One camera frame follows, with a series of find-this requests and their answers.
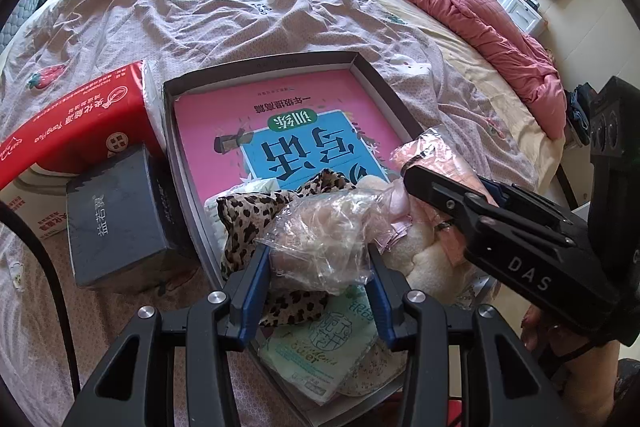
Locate leopard print scrunchie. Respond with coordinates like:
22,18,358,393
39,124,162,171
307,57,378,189
216,169,358,333

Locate dark blue cloth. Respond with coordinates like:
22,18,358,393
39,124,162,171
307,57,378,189
565,84,596,148

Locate black cable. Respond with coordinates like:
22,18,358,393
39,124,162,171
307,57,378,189
0,201,83,427

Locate grey shallow cardboard box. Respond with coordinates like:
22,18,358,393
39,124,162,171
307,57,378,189
161,51,426,427

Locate beige sponge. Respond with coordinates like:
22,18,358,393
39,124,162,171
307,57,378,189
255,187,396,295

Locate person's right hand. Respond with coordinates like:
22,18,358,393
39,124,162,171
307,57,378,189
520,309,623,427

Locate plush rabbit with pink ribbon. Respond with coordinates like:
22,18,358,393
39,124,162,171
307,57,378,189
350,127,486,308

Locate white cabinet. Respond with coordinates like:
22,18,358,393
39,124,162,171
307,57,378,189
485,0,548,38

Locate pink book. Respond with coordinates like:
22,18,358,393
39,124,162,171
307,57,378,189
172,67,401,218

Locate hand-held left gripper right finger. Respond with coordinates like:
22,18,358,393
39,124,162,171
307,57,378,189
367,244,576,427

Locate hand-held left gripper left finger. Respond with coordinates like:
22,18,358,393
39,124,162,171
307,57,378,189
62,244,273,427

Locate red tissue box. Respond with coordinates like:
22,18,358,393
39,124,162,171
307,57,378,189
0,59,168,253

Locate mauve floral bed sheet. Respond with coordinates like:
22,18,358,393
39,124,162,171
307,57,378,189
0,0,566,427

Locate pink quilt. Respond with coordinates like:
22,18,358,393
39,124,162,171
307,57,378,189
299,0,568,140

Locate dark blue box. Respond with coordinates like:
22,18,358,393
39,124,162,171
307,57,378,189
65,143,201,293

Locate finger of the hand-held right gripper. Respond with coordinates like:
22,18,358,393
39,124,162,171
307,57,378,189
402,163,576,258
477,177,578,230

